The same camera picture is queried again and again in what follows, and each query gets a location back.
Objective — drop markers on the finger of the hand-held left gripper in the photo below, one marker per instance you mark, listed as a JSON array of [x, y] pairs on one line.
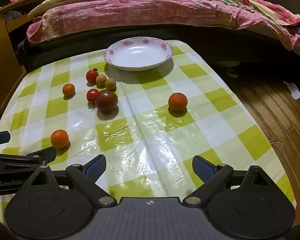
[[0, 138], [43, 153]]

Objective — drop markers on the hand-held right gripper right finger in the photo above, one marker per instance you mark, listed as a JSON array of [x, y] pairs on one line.
[[199, 167]]

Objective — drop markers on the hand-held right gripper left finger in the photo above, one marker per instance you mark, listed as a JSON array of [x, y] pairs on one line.
[[98, 165]]

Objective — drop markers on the bright orange mandarin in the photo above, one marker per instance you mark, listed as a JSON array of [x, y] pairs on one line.
[[59, 139]]

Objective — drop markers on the large dark red tomato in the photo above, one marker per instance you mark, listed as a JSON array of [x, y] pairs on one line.
[[106, 101]]

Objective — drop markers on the small orange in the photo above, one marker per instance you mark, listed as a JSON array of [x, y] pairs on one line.
[[68, 90]]

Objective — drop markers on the deep orange mandarin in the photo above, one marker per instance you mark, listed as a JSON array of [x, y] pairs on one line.
[[177, 102]]

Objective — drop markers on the red cherry tomato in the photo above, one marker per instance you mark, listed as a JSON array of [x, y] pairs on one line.
[[92, 76], [92, 94]]

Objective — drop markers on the tan longan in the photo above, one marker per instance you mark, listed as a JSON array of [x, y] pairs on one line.
[[101, 79], [110, 84]]

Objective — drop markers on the white floral rimmed plate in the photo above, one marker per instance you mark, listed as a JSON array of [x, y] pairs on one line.
[[137, 53]]

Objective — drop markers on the green checked tablecloth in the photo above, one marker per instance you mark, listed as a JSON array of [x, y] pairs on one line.
[[145, 130]]

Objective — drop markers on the wooden cabinet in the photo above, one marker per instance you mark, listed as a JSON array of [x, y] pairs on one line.
[[2, 55]]

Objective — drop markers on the white slipper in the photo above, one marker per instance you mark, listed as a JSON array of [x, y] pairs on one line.
[[231, 71]]

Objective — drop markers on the white paper scrap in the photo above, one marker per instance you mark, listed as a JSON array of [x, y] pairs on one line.
[[293, 88]]

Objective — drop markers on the pink floral blanket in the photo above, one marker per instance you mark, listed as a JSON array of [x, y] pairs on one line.
[[140, 10]]

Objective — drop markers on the dark bed frame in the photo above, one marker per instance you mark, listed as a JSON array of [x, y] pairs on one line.
[[72, 45]]

